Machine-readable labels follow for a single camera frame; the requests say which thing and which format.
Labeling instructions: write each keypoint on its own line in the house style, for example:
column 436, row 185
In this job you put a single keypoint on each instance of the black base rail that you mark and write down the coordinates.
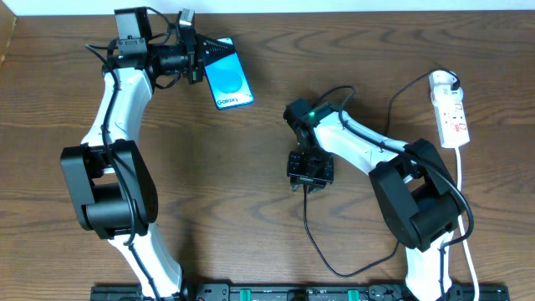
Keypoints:
column 224, row 292

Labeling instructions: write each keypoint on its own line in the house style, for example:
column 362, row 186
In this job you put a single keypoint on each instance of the blue Galaxy smartphone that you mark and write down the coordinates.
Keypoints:
column 228, row 81

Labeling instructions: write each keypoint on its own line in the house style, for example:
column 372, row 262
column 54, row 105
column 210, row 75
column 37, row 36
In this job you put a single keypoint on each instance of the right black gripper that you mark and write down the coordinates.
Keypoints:
column 310, row 175

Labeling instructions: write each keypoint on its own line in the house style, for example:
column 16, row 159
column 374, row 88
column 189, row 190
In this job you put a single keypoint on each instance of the white power strip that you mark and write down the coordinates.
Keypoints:
column 452, row 125

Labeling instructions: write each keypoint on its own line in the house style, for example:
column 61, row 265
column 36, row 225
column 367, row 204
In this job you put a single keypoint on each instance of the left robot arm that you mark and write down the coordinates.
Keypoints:
column 109, row 183

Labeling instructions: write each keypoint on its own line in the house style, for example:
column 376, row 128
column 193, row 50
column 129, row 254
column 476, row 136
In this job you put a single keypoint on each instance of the white charger plug adapter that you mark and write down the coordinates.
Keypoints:
column 445, row 88

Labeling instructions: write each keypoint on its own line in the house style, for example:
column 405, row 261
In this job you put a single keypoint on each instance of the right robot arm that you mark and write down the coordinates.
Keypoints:
column 417, row 197

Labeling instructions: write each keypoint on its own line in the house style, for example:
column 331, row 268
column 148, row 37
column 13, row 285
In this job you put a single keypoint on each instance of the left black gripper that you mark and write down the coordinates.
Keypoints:
column 196, row 61

